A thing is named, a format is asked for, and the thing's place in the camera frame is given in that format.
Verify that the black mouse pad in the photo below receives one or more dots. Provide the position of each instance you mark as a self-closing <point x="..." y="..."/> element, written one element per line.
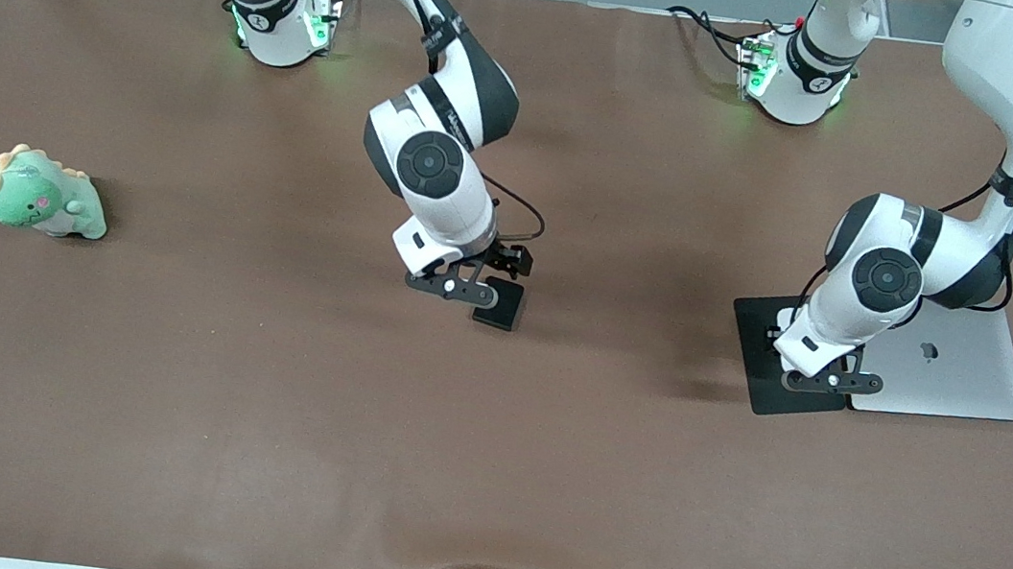
<point x="760" y="383"/>

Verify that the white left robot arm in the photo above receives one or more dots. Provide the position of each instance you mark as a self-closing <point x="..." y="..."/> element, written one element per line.
<point x="884" y="278"/>

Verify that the silver laptop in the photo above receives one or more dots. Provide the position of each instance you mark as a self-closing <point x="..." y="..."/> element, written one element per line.
<point x="968" y="380"/>

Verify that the black phone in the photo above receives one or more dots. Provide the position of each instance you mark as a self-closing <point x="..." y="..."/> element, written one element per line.
<point x="503" y="313"/>

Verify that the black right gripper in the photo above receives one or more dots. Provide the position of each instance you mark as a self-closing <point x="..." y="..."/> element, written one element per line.
<point x="504" y="256"/>

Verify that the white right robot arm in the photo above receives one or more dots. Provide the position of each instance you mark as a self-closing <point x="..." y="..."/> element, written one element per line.
<point x="429" y="164"/>

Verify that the green dinosaur plush toy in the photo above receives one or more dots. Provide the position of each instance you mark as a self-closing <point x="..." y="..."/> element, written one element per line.
<point x="34" y="197"/>

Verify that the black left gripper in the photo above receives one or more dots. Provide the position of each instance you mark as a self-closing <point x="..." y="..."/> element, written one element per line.
<point x="774" y="328"/>

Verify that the brown table cover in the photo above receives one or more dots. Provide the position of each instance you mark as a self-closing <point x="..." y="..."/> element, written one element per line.
<point x="484" y="465"/>

